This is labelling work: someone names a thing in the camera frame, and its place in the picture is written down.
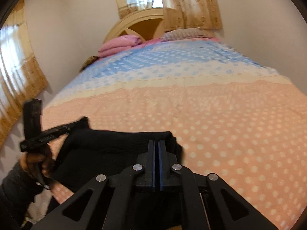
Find brown fuzzy object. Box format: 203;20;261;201
80;56;99;72

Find pink folded quilt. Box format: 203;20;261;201
98;35;142;58

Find beige floral curtain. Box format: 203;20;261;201
0;0;48;146
110;0;222;33

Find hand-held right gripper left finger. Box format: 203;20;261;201
31;140;156;230

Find black pants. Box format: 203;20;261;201
48;116;184;230

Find polka dot bedspread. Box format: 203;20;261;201
40;37;307;230

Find wooden headboard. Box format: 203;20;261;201
103;8;166;51

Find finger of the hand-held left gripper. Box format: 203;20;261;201
51;119;85;139

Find person's left hand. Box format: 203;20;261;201
19;146;53;180

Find striped pillow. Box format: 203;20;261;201
161;28;214;42

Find person's left forearm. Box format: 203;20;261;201
0;163;45;230

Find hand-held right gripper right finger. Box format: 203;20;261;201
157;140;279;230

